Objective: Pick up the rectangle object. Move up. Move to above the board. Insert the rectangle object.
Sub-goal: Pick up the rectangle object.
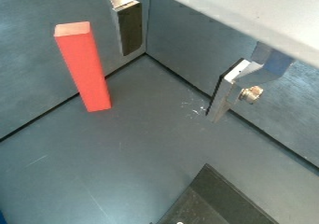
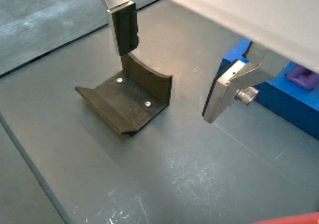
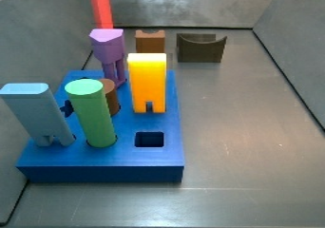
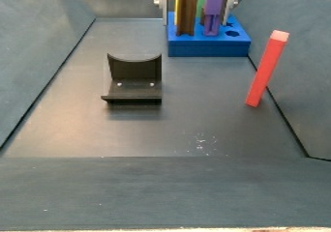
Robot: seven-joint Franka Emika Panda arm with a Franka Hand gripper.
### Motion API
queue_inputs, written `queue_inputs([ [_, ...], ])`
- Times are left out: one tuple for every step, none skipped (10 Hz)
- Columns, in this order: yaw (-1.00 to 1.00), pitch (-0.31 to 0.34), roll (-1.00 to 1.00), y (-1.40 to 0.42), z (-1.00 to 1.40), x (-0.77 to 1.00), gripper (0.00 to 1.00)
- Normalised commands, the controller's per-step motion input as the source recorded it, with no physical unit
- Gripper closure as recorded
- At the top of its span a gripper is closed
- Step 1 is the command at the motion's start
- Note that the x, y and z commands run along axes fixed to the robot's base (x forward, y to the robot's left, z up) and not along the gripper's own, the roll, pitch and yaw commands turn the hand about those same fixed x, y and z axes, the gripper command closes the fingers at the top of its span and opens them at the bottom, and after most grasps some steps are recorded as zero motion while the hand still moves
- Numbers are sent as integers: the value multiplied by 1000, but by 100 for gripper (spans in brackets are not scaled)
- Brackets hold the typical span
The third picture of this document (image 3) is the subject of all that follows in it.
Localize red rectangular block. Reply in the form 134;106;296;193
89;0;112;29

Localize blue peg board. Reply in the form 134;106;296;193
15;71;184;182

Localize yellow rectangular peg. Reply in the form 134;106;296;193
126;53;165;113

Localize brown cylinder peg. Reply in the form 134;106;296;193
98;79;120;116

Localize green cylinder peg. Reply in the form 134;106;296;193
64;79;116;147

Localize dark grey curved holder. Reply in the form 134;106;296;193
176;33;227;63

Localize brown notched block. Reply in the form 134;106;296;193
134;29;164;53

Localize purple pentagon peg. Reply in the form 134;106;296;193
88;28;125;87

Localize light blue rounded peg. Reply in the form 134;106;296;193
0;83;74;146

